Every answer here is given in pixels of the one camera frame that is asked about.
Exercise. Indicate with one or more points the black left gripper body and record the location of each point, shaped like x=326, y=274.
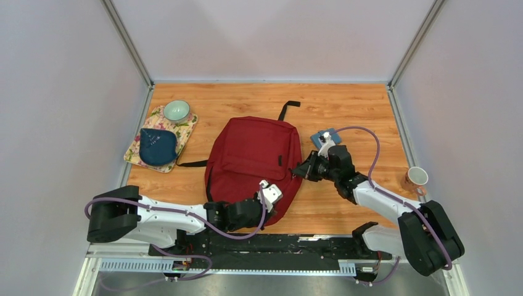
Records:
x=256, y=222

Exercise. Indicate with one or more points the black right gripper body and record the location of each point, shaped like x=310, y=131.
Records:
x=322, y=169

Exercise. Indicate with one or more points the red backpack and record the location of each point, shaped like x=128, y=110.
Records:
x=248, y=150

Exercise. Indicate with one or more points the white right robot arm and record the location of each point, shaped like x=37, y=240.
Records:
x=424, y=235

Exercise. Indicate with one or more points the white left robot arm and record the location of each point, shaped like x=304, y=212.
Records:
x=124, y=213

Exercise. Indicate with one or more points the orange white mug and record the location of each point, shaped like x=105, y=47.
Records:
x=414, y=180

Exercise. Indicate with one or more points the floral tray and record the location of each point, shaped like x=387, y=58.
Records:
x=156, y=120

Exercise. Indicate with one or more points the dark blue leaf plate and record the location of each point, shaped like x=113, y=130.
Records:
x=157, y=147

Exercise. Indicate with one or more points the light green ceramic bowl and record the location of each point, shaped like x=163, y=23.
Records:
x=177, y=111

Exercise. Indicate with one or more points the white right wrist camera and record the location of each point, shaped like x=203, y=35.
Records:
x=326, y=143

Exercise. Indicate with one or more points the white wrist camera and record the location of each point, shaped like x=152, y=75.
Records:
x=268, y=195
x=326, y=143

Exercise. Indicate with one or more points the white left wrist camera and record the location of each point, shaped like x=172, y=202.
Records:
x=268, y=195

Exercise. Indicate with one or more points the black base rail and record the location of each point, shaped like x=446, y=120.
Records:
x=282, y=252

